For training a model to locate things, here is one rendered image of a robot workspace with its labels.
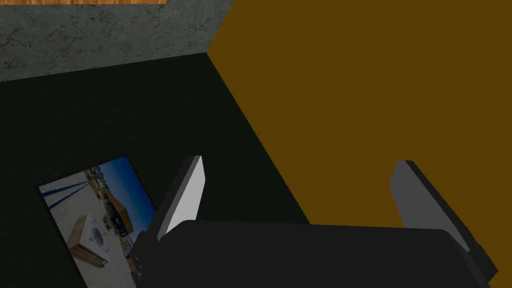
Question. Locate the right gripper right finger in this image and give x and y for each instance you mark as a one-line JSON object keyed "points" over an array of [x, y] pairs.
{"points": [[424, 204]]}

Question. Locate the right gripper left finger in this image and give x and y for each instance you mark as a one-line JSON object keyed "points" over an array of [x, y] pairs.
{"points": [[187, 196]]}

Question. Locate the framed picture on wall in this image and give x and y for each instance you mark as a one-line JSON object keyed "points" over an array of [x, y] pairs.
{"points": [[94, 224]]}

